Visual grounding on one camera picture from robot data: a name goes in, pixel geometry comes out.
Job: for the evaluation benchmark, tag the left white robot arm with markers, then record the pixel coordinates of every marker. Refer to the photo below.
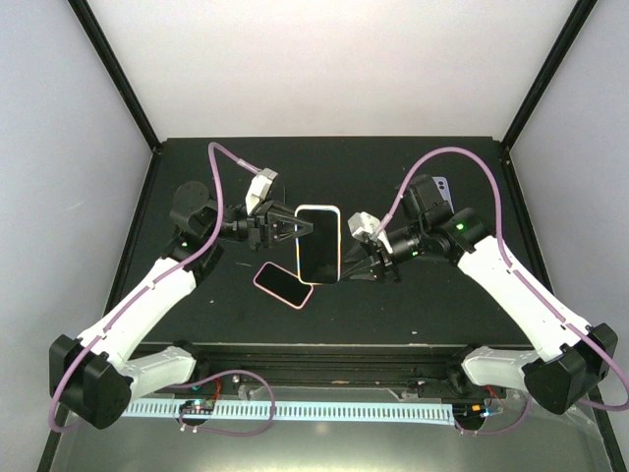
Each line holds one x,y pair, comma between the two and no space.
94,374

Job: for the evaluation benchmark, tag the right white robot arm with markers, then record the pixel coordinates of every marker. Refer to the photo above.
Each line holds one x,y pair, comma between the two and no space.
569,356

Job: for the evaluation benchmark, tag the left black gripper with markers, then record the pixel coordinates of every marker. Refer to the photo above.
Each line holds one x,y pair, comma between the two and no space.
265,224

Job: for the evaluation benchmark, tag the light blue slotted cable duct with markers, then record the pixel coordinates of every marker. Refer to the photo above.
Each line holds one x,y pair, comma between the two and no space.
260,411

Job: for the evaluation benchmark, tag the right black frame post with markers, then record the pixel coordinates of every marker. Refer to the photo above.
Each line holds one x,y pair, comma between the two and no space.
569,32

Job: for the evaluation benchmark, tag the right small circuit board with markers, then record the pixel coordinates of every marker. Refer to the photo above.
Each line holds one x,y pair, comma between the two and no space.
470,410

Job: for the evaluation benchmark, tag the black frame post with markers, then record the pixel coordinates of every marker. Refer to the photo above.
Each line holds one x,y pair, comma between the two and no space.
103,49
569,32

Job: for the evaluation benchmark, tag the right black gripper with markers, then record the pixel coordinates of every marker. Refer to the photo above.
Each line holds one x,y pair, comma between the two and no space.
383,257

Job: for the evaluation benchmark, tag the small circuit board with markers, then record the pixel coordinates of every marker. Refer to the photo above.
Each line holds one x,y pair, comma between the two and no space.
197,407
470,410

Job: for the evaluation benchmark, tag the left small circuit board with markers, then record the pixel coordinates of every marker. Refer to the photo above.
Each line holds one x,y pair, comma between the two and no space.
197,407

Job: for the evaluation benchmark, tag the phone in pink case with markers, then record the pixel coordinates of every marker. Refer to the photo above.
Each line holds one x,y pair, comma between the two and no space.
283,285

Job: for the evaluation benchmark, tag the lavender phone case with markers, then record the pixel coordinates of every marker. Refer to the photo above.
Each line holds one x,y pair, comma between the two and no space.
444,190

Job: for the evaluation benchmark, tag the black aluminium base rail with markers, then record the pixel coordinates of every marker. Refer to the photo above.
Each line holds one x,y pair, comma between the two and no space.
421,366

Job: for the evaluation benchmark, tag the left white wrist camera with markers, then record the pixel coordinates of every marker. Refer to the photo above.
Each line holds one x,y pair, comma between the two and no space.
259,188

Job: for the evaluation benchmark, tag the left black frame post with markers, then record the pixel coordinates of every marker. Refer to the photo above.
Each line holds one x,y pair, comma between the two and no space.
103,49

